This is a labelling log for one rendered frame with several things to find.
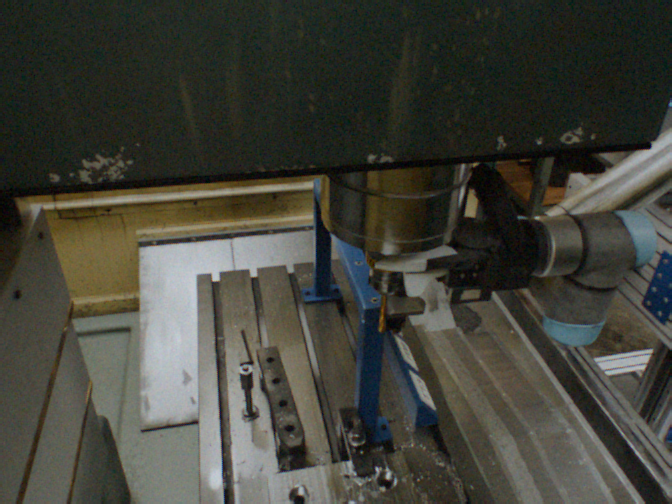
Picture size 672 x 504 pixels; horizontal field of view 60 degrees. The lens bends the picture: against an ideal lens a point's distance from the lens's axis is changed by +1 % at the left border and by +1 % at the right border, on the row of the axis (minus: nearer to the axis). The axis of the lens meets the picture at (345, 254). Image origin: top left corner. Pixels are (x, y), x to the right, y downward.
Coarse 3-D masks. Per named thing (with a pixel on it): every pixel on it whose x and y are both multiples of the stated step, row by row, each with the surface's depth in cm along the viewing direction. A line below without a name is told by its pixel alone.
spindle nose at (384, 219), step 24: (408, 168) 52; (432, 168) 53; (456, 168) 55; (336, 192) 57; (360, 192) 55; (384, 192) 54; (408, 192) 54; (432, 192) 55; (456, 192) 56; (336, 216) 59; (360, 216) 56; (384, 216) 55; (408, 216) 55; (432, 216) 56; (456, 216) 59; (360, 240) 58; (384, 240) 57; (408, 240) 57; (432, 240) 58
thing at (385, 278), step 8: (376, 272) 67; (400, 272) 68; (368, 280) 69; (376, 280) 68; (384, 280) 67; (392, 280) 67; (400, 280) 68; (376, 288) 68; (384, 288) 68; (392, 288) 68
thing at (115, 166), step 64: (0, 0) 35; (64, 0) 35; (128, 0) 36; (192, 0) 37; (256, 0) 38; (320, 0) 38; (384, 0) 39; (448, 0) 40; (512, 0) 41; (576, 0) 42; (640, 0) 43; (0, 64) 36; (64, 64) 37; (128, 64) 38; (192, 64) 39; (256, 64) 40; (320, 64) 41; (384, 64) 42; (448, 64) 43; (512, 64) 44; (576, 64) 45; (640, 64) 47; (0, 128) 39; (64, 128) 39; (128, 128) 40; (192, 128) 41; (256, 128) 42; (320, 128) 43; (384, 128) 45; (448, 128) 46; (512, 128) 47; (576, 128) 49; (640, 128) 50; (0, 192) 41; (64, 192) 42
